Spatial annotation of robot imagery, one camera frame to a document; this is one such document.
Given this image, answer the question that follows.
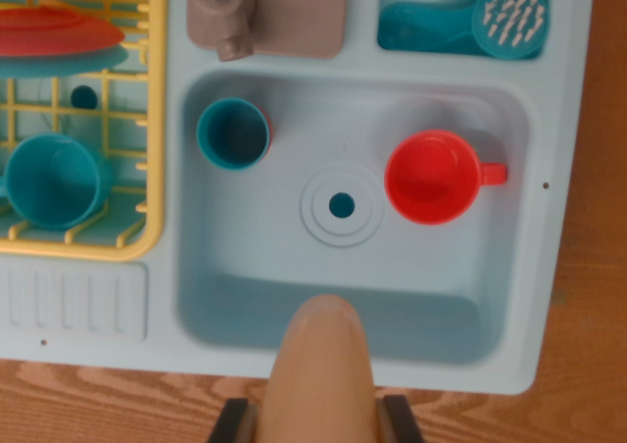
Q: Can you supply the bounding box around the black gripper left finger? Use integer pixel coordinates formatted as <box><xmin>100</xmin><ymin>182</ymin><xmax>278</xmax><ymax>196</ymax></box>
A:
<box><xmin>209</xmin><ymin>397</ymin><xmax>261</xmax><ymax>443</ymax></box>

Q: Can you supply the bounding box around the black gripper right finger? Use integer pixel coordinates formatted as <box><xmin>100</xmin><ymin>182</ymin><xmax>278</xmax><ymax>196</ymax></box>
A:
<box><xmin>376</xmin><ymin>393</ymin><xmax>426</xmax><ymax>443</ymax></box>

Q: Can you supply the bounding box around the cream detergent bottle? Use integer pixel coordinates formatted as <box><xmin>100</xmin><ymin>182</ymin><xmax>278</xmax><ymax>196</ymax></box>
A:
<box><xmin>255</xmin><ymin>293</ymin><xmax>381</xmax><ymax>443</ymax></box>

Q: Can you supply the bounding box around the light blue toy sink unit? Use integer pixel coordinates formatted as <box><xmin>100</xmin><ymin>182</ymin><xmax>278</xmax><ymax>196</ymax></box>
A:
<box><xmin>0</xmin><ymin>0</ymin><xmax>597</xmax><ymax>396</ymax></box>

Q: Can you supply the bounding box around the yellow dish rack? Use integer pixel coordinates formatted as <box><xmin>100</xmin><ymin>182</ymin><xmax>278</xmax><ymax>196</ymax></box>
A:
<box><xmin>0</xmin><ymin>0</ymin><xmax>170</xmax><ymax>262</ymax></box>

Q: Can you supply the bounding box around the teal toy plate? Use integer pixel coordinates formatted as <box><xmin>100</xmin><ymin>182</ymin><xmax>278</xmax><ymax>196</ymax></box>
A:
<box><xmin>0</xmin><ymin>43</ymin><xmax>129</xmax><ymax>79</ymax></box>

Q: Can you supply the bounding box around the grey toy faucet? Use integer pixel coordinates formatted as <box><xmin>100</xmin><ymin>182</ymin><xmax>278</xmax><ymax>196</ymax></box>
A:
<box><xmin>166</xmin><ymin>0</ymin><xmax>350</xmax><ymax>63</ymax></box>

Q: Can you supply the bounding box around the teal dish brush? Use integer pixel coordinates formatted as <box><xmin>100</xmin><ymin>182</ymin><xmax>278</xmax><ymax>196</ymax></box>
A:
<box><xmin>381</xmin><ymin>0</ymin><xmax>549</xmax><ymax>61</ymax></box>

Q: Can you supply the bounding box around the red toy plate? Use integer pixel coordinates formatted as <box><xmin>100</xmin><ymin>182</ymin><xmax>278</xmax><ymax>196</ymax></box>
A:
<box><xmin>0</xmin><ymin>0</ymin><xmax>126</xmax><ymax>58</ymax></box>

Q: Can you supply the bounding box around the red mug with handle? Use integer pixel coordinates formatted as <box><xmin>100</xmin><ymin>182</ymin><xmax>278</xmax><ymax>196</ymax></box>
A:
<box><xmin>384</xmin><ymin>128</ymin><xmax>509</xmax><ymax>226</ymax></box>

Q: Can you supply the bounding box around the teal cup without handle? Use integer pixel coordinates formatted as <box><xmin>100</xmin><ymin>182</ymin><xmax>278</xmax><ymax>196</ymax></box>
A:
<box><xmin>195</xmin><ymin>97</ymin><xmax>271</xmax><ymax>172</ymax></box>

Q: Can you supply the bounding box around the red cup without handle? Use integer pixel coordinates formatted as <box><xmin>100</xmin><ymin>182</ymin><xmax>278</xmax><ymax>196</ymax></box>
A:
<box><xmin>254</xmin><ymin>104</ymin><xmax>274</xmax><ymax>163</ymax></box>

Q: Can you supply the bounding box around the teal mug with handle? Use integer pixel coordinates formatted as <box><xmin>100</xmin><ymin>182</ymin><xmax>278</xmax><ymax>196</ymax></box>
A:
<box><xmin>0</xmin><ymin>132</ymin><xmax>117</xmax><ymax>231</ymax></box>

